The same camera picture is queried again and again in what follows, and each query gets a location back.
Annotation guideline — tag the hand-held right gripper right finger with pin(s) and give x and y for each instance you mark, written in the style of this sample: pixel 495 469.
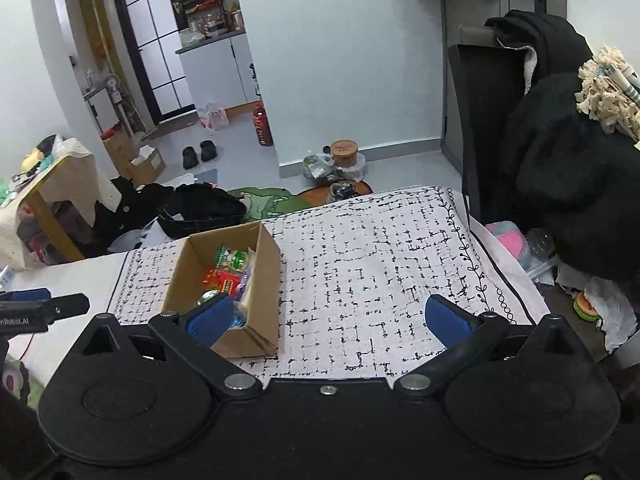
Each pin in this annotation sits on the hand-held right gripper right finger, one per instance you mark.
pixel 450 317

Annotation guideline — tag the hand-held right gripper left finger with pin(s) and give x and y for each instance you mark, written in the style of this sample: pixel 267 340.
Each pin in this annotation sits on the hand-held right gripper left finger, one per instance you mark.
pixel 212 317

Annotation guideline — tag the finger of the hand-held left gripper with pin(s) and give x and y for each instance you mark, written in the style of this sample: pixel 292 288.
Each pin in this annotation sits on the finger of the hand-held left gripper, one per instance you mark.
pixel 70 306
pixel 25 295

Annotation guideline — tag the pile of snack packets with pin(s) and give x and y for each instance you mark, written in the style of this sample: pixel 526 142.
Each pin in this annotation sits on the pile of snack packets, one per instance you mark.
pixel 227 280

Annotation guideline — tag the brown cardboard box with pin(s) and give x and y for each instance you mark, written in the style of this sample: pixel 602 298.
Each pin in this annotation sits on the brown cardboard box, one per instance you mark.
pixel 265 285

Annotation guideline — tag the plain white bedding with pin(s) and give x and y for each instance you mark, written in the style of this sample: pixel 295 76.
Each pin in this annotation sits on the plain white bedding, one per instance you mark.
pixel 65 270

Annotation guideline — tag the yellow wooden table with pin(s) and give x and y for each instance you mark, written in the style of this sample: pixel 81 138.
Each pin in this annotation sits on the yellow wooden table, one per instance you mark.
pixel 50 220

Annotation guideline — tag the black duffel bag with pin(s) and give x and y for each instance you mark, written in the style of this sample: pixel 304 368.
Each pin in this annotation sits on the black duffel bag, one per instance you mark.
pixel 200 210

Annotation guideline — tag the black clothes heap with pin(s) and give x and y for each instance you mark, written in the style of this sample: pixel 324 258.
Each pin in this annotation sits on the black clothes heap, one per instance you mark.
pixel 130 210

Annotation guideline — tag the clear plastic bottle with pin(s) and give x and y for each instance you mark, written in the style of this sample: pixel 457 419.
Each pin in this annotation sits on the clear plastic bottle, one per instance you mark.
pixel 540 245

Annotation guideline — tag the dotted cream tablecloth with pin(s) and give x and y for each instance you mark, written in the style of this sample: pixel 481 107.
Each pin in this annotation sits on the dotted cream tablecloth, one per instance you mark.
pixel 80 180

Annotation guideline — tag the green crocodile rug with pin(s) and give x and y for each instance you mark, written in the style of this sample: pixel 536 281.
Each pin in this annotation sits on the green crocodile rug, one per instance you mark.
pixel 265 202

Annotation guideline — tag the burger toy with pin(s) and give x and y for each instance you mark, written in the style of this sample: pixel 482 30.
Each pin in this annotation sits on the burger toy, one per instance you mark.
pixel 586 306

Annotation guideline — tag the black-haired doll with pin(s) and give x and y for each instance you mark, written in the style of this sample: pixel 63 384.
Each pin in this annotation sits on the black-haired doll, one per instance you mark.
pixel 45 146

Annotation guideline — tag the orange round mat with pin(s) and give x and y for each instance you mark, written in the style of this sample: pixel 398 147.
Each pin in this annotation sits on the orange round mat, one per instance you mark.
pixel 312 195

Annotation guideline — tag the small open cardboard carton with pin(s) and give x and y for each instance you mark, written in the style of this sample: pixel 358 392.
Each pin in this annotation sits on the small open cardboard carton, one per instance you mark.
pixel 147 165

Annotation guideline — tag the large floor cardboard carton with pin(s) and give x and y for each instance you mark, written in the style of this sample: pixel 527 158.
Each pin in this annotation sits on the large floor cardboard carton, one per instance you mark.
pixel 119 152

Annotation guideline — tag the black slipper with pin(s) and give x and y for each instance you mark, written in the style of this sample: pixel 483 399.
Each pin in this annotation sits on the black slipper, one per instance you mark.
pixel 190 157
pixel 209 151

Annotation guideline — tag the white plastic bag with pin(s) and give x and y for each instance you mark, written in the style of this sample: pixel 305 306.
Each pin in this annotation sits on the white plastic bag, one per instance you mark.
pixel 612 310

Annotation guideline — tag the grey sneaker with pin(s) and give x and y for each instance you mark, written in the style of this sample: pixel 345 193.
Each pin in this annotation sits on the grey sneaker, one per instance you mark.
pixel 341 193

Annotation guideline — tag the clear plastic trash bag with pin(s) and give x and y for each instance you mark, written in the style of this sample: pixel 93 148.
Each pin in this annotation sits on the clear plastic trash bag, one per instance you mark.
pixel 317 166

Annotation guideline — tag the brown paper tub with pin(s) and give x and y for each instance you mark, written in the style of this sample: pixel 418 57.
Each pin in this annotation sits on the brown paper tub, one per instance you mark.
pixel 345 154

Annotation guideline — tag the black fleece coat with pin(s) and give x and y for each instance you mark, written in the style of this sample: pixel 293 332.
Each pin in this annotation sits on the black fleece coat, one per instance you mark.
pixel 565 160

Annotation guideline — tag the red-labelled oil bottle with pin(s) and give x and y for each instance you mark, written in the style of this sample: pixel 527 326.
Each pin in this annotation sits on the red-labelled oil bottle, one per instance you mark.
pixel 263 127

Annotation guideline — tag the pink plastic bag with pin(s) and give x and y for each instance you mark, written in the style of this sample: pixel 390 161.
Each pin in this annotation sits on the pink plastic bag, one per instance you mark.
pixel 212 117

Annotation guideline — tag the white standing fan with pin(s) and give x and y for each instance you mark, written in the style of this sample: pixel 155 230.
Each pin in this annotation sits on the white standing fan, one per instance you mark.
pixel 113 85

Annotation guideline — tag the black spray bottle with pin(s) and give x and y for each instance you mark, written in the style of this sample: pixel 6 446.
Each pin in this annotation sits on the black spray bottle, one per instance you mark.
pixel 255 82

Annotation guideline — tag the white kitchen cabinet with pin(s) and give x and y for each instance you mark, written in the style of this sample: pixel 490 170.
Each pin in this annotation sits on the white kitchen cabinet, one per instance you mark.
pixel 215 70

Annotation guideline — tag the black-framed glass door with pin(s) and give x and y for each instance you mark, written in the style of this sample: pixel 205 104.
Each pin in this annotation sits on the black-framed glass door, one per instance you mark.
pixel 150 45

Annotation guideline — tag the cream fringed scarf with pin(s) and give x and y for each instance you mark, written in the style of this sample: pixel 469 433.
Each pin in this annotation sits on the cream fringed scarf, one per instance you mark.
pixel 605 90

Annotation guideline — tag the row of kitchen jars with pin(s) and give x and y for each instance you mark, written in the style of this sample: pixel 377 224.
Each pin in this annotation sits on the row of kitchen jars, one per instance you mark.
pixel 210 15

